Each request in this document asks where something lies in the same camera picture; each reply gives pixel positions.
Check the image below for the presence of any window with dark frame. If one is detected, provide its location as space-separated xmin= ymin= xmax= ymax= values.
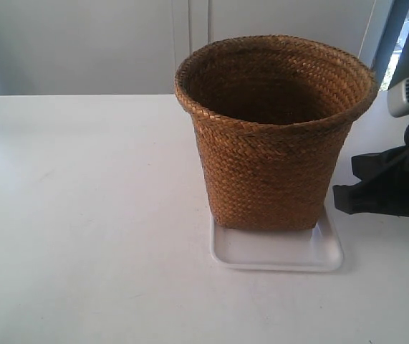
xmin=357 ymin=1 xmax=409 ymax=90

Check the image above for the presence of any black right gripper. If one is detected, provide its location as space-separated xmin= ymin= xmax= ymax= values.
xmin=332 ymin=125 xmax=409 ymax=217

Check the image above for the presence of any brown woven wicker basket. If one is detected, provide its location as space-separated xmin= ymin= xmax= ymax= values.
xmin=174 ymin=34 xmax=378 ymax=231

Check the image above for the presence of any white rectangular plastic tray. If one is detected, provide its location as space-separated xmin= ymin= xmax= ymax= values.
xmin=211 ymin=209 xmax=345 ymax=273

